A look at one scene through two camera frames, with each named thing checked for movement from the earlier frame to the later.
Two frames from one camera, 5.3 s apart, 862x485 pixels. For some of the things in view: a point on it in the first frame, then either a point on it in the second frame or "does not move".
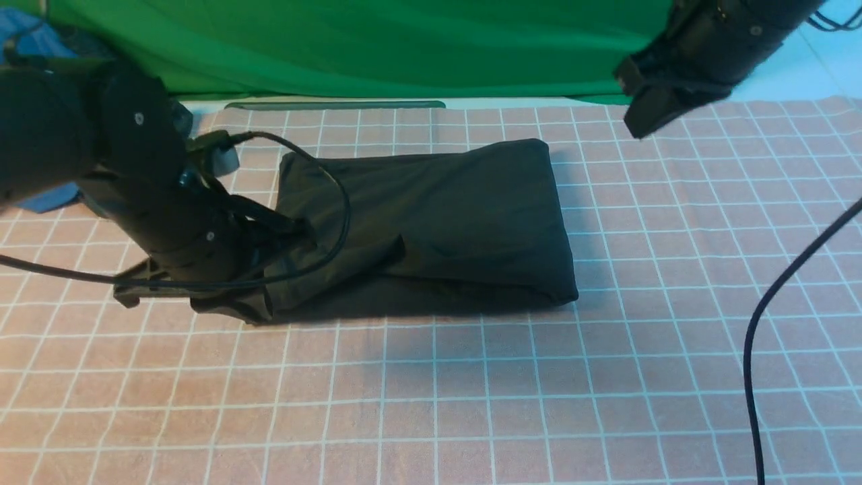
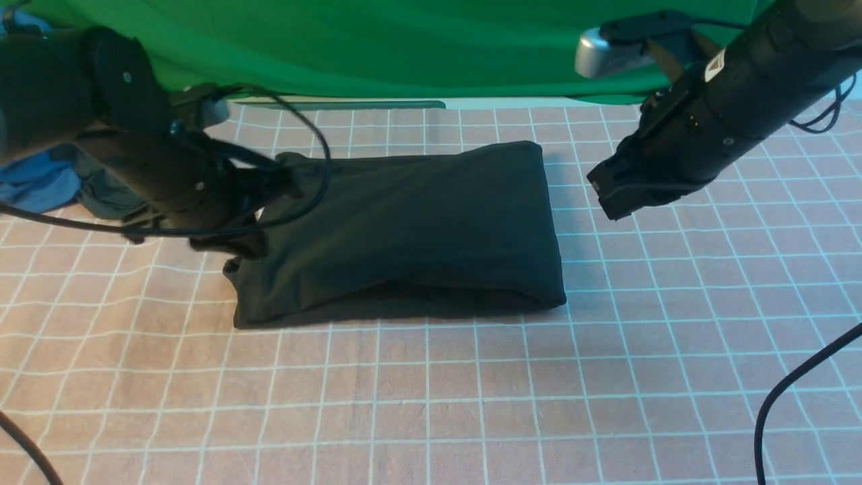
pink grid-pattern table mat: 675,240 does not move
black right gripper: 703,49 → 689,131
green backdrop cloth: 384,50 does not move
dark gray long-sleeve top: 423,225 does not move
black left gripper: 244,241 → 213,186
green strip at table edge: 335,106 does not move
